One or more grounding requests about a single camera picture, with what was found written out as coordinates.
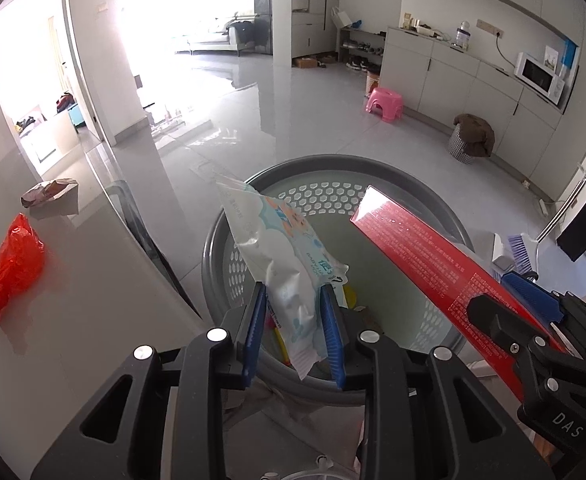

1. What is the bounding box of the pink plastic stool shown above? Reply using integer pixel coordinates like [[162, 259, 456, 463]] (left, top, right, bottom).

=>
[[364, 87, 404, 122]]

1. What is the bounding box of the blue white board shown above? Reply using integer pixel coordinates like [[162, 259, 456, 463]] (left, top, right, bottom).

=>
[[544, 39, 582, 111]]

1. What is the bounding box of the white microwave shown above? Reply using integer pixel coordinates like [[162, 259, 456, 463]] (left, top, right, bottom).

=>
[[515, 52, 567, 107]]

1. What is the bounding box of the dark grey fridge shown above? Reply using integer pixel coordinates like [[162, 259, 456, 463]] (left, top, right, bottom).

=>
[[253, 0, 274, 56]]

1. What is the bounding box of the grey perforated plastic basket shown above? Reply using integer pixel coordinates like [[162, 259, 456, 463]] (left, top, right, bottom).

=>
[[202, 154, 494, 407]]

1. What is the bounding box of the white low cabinet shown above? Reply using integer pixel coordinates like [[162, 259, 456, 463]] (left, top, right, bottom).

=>
[[380, 26, 566, 181]]

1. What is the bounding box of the yellow pink stick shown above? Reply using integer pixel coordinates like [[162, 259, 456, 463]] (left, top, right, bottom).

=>
[[268, 310, 292, 367]]

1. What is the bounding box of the white blue wet wipe packet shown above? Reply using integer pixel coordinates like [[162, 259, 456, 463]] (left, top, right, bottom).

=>
[[215, 172, 350, 382]]

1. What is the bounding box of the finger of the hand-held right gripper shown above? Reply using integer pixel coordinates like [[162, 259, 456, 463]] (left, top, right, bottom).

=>
[[467, 294, 556, 363], [502, 270, 566, 328]]

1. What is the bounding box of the shoe rack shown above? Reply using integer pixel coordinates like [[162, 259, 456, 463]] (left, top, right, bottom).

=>
[[338, 27, 386, 72]]

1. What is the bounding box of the long red cardboard box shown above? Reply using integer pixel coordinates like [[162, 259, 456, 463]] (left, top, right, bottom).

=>
[[349, 185, 568, 406]]

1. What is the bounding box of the white purple brush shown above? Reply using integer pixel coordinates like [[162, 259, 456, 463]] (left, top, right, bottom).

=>
[[491, 232, 542, 282]]

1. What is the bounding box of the brown snack wrapper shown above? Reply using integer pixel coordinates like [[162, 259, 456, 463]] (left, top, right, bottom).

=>
[[20, 178, 80, 210]]

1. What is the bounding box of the red plastic bag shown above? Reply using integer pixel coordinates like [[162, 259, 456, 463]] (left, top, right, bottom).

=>
[[0, 212, 46, 329]]

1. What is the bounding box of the light grey sofa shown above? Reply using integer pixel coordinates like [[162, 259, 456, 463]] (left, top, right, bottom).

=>
[[188, 17, 254, 57]]

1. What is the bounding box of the checked laundry basket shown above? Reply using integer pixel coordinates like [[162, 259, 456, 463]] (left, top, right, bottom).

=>
[[447, 125, 480, 165]]

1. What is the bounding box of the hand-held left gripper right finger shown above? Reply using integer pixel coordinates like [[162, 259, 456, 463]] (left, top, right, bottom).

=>
[[319, 284, 556, 480]]

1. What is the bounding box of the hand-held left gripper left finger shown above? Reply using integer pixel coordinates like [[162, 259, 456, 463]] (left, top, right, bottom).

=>
[[30, 282, 268, 480]]

